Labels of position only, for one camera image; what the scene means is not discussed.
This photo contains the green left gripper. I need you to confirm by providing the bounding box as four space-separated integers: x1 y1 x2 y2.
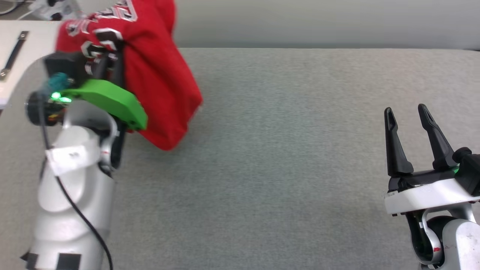
61 48 148 131

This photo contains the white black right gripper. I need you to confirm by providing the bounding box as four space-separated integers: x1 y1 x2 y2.
384 103 480 217

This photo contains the red sports jersey garment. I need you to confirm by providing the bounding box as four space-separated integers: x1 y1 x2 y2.
55 0 204 152

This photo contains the white device with black parts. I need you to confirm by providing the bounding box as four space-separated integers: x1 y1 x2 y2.
28 0 84 21

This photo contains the white paper tag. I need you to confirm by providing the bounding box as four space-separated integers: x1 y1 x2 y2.
45 144 100 177

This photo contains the grey fabric sofa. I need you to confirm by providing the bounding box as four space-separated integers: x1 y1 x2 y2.
0 0 480 270

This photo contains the white metal frame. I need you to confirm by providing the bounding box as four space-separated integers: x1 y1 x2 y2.
0 21 61 109

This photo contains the black strap with metal ends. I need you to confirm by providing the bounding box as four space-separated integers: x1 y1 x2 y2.
0 31 30 80

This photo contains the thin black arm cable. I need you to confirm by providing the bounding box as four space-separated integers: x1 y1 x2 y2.
36 94 114 270

